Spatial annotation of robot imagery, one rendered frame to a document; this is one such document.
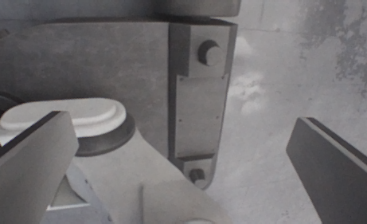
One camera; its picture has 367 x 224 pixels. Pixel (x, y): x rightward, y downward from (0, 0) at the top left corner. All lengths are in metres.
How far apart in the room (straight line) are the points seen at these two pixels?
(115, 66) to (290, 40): 0.59
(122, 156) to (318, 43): 0.77
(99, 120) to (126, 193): 0.13
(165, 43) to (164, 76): 0.08
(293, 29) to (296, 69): 0.15
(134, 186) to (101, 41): 0.29
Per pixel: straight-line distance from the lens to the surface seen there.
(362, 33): 1.04
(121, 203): 0.28
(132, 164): 0.32
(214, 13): 0.44
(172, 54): 0.45
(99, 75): 0.48
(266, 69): 0.78
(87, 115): 0.36
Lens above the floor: 0.61
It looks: 58 degrees down
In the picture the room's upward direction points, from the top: 157 degrees clockwise
